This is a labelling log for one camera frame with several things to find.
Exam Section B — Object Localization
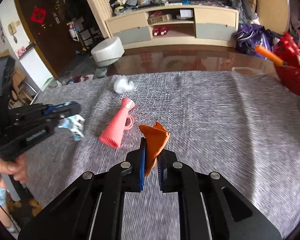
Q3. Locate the blue white wrapper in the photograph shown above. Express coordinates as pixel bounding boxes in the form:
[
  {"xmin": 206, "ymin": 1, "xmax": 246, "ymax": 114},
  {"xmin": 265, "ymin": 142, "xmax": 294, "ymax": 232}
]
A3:
[{"xmin": 58, "ymin": 114, "xmax": 85, "ymax": 141}]

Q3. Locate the white plastic bag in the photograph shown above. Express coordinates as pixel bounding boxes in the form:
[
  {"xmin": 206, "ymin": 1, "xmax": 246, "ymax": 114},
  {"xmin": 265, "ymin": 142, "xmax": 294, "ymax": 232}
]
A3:
[{"xmin": 113, "ymin": 76, "xmax": 135, "ymax": 94}]

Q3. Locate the person's left hand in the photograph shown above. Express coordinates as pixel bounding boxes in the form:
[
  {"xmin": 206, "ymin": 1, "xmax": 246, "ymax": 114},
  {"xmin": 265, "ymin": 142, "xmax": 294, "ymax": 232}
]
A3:
[{"xmin": 0, "ymin": 154, "xmax": 28, "ymax": 185}]

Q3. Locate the white round stool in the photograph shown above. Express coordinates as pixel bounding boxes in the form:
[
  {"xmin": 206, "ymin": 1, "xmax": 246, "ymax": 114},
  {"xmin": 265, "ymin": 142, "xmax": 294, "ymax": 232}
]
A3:
[{"xmin": 91, "ymin": 36, "xmax": 125, "ymax": 67}]

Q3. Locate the grey woven table cloth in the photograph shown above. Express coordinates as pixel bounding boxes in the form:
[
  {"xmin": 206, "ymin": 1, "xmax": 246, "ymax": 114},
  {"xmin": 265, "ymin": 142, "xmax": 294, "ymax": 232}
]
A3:
[{"xmin": 26, "ymin": 71, "xmax": 300, "ymax": 237}]

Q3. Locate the red fu door decoration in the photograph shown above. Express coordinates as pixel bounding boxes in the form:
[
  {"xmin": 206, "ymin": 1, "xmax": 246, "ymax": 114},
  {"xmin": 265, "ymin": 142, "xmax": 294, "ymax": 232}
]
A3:
[{"xmin": 30, "ymin": 7, "xmax": 47, "ymax": 24}]

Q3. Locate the dark brown door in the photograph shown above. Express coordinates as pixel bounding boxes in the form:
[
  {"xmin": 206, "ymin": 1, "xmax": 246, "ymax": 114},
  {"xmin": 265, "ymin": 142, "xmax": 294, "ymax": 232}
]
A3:
[{"xmin": 14, "ymin": 0, "xmax": 83, "ymax": 79}]

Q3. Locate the red plastic basket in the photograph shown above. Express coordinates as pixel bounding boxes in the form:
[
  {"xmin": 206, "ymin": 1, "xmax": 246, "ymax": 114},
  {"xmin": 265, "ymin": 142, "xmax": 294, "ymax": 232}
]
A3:
[{"xmin": 274, "ymin": 33, "xmax": 300, "ymax": 96}]

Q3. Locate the beige grey TV cabinet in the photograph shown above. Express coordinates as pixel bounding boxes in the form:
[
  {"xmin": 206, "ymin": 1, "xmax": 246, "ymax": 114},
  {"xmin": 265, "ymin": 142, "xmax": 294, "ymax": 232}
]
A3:
[{"xmin": 106, "ymin": 5, "xmax": 239, "ymax": 49}]

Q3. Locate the purple bag on floor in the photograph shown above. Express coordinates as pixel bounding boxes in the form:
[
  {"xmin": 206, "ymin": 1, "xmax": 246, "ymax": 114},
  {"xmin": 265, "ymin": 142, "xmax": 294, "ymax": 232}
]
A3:
[{"xmin": 234, "ymin": 24, "xmax": 282, "ymax": 60}]

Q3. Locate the orange handle in basket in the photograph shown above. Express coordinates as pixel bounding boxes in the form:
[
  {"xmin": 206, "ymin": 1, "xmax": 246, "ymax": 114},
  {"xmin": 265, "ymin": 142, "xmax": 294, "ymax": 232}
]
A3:
[{"xmin": 255, "ymin": 45, "xmax": 288, "ymax": 66}]

